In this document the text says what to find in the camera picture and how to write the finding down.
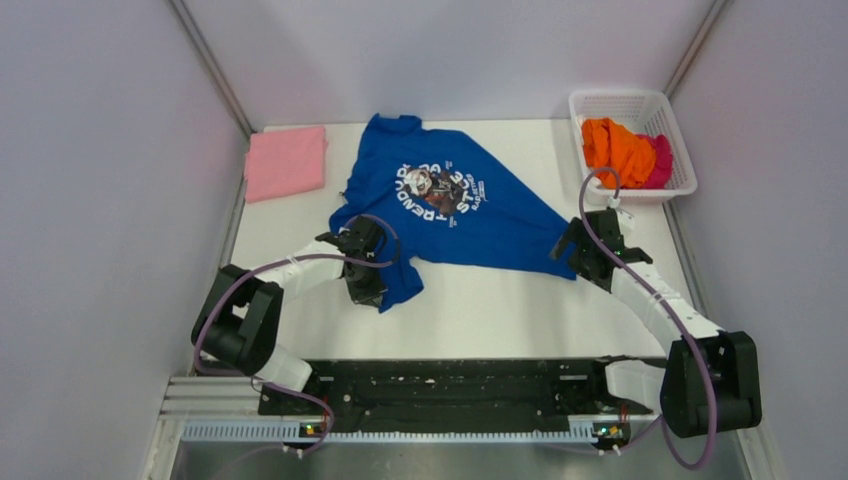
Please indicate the white slotted cable duct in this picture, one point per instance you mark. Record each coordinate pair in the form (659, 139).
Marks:
(295, 432)

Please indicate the folded pink t shirt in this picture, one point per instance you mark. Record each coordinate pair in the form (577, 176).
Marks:
(285, 162)

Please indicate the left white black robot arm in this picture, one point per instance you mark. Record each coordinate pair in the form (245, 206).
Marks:
(236, 332)

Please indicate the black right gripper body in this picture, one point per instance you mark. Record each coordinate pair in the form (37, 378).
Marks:
(583, 266)

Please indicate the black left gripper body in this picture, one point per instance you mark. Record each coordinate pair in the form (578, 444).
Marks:
(366, 285)

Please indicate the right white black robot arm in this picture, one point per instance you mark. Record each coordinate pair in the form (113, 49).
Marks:
(710, 375)

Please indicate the orange t shirt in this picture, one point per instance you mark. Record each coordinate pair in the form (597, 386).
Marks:
(610, 146)

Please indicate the blue printed t shirt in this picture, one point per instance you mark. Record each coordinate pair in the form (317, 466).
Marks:
(449, 201)

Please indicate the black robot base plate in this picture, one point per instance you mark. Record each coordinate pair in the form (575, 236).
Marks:
(451, 396)

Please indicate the aluminium rail frame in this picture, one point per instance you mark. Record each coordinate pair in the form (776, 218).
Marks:
(237, 399)

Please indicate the white plastic laundry basket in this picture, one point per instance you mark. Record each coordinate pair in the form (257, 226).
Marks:
(641, 112)

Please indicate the magenta t shirt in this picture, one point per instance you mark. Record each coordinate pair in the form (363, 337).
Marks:
(663, 168)

